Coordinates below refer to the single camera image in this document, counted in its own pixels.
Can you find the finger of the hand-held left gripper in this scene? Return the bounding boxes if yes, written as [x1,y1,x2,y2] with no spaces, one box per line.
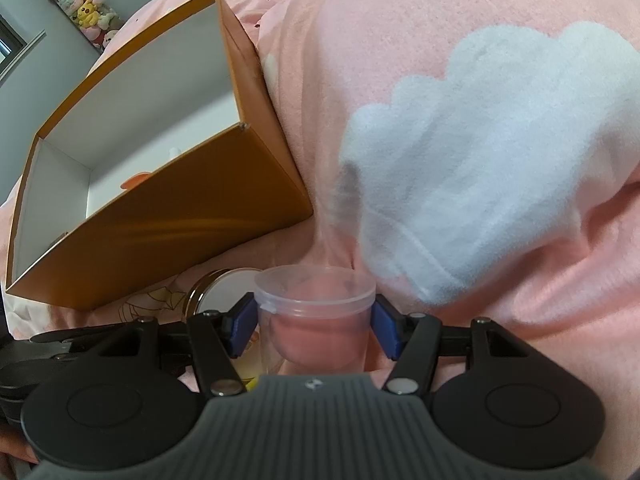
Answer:
[29,324,146,347]

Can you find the round gold compact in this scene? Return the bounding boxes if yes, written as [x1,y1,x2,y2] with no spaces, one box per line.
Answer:
[182,267,261,326]

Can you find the orange cardboard box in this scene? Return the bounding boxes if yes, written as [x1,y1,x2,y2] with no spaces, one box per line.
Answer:
[5,0,315,311]

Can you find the clear plastic cup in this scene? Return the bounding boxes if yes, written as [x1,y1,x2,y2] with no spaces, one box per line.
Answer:
[254,266,377,376]

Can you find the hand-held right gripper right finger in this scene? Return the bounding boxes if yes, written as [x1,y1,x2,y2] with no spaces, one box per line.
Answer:
[370,292,533,396]

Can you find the hanging column of plush toys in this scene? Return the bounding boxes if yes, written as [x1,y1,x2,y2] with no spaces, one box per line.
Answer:
[22,0,123,53]

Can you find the yellow item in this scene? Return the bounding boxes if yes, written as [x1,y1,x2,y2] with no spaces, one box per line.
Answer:
[235,355,262,391]

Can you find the window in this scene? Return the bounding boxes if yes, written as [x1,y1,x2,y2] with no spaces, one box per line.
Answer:
[0,15,46,86]

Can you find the pink cloud-print blanket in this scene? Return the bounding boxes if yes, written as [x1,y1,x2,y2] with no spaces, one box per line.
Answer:
[0,0,640,480]

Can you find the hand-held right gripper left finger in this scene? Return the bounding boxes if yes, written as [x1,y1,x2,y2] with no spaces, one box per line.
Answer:
[97,292,257,397]

